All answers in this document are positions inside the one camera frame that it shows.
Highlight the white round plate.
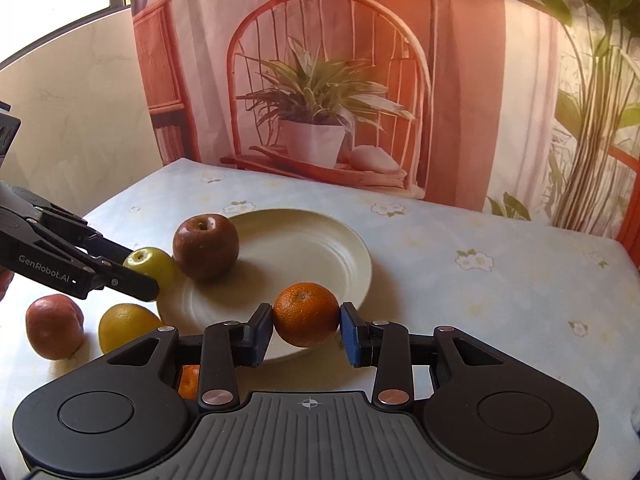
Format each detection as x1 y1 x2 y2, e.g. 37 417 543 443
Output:
156 208 373 364

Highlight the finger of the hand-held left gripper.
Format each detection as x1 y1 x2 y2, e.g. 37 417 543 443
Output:
75 255 160 303
31 201 136 262

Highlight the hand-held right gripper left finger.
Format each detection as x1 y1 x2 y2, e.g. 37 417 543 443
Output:
106 303 275 409

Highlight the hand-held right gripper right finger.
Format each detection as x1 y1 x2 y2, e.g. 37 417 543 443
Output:
340 302 505 407

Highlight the floral tablecloth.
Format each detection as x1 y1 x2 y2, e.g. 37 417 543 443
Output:
0 157 640 480

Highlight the yellow-green apple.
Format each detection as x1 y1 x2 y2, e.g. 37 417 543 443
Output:
123 247 177 294

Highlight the printed wall tapestry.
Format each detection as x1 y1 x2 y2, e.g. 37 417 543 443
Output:
127 0 640 247

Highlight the dark red apple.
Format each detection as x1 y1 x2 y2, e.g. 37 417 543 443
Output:
172 213 240 282

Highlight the yellow citrus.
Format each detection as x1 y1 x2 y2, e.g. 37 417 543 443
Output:
98 303 163 355

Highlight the orange mandarin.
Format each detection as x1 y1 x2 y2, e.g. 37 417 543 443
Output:
177 364 202 401
273 282 342 348

